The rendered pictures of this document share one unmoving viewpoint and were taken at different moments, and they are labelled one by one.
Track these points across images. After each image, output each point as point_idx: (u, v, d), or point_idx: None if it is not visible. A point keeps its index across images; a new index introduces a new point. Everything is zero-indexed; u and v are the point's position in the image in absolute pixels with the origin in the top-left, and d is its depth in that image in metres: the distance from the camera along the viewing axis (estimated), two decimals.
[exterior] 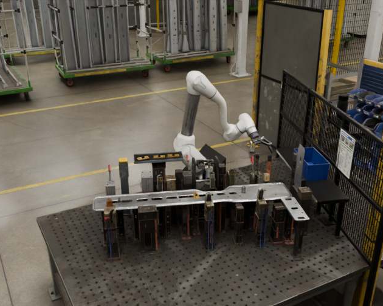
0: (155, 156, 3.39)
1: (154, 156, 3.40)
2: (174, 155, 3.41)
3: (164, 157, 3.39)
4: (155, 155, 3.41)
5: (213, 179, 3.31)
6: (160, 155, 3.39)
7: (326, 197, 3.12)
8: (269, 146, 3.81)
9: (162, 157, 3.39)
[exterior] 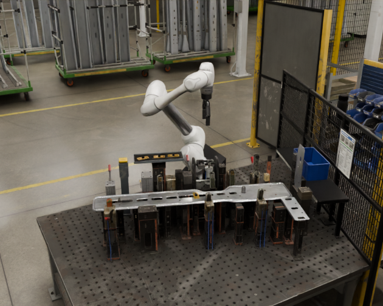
0: (155, 156, 3.39)
1: (154, 156, 3.40)
2: (174, 155, 3.41)
3: (164, 157, 3.39)
4: (155, 156, 3.41)
5: (213, 179, 3.31)
6: (160, 155, 3.39)
7: (326, 197, 3.12)
8: (204, 109, 3.29)
9: (162, 157, 3.39)
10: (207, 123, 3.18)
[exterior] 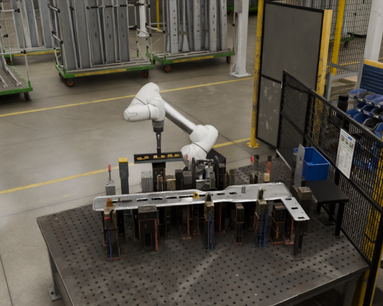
0: (155, 156, 3.39)
1: (154, 156, 3.40)
2: (174, 155, 3.41)
3: (164, 157, 3.39)
4: (155, 156, 3.41)
5: (213, 179, 3.31)
6: None
7: (326, 197, 3.12)
8: None
9: (162, 157, 3.39)
10: (158, 155, 3.32)
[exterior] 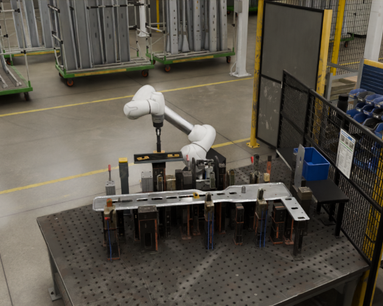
0: (155, 152, 3.38)
1: (154, 151, 3.39)
2: (174, 155, 3.41)
3: (164, 152, 3.37)
4: (155, 151, 3.39)
5: (213, 179, 3.31)
6: None
7: (326, 197, 3.12)
8: None
9: (162, 152, 3.37)
10: (158, 150, 3.36)
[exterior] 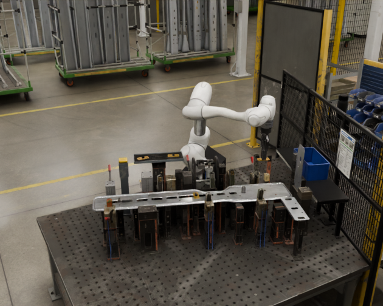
0: (260, 159, 3.15)
1: (258, 159, 3.16)
2: (174, 155, 3.41)
3: (269, 159, 3.15)
4: (259, 158, 3.17)
5: (213, 179, 3.31)
6: None
7: (326, 197, 3.12)
8: (263, 148, 3.14)
9: (267, 159, 3.15)
10: (263, 157, 3.14)
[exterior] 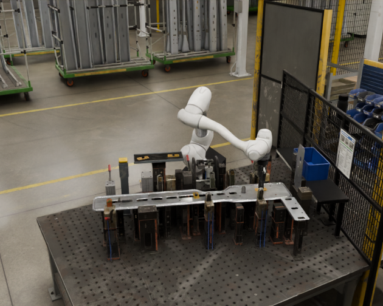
0: (258, 189, 3.24)
1: (256, 189, 3.25)
2: (174, 155, 3.41)
3: (266, 190, 3.24)
4: (256, 189, 3.26)
5: (213, 179, 3.31)
6: None
7: (326, 197, 3.12)
8: (261, 179, 3.24)
9: (264, 190, 3.24)
10: (260, 187, 3.23)
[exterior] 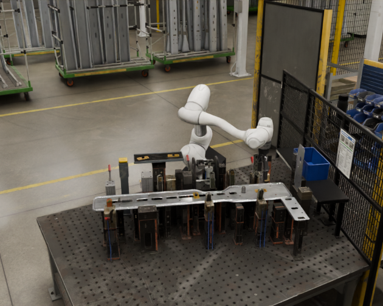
0: (258, 190, 3.25)
1: (256, 190, 3.26)
2: (174, 155, 3.41)
3: (266, 191, 3.25)
4: (256, 190, 3.26)
5: (213, 179, 3.31)
6: None
7: (326, 197, 3.12)
8: (259, 161, 3.24)
9: (264, 191, 3.25)
10: (264, 178, 3.14)
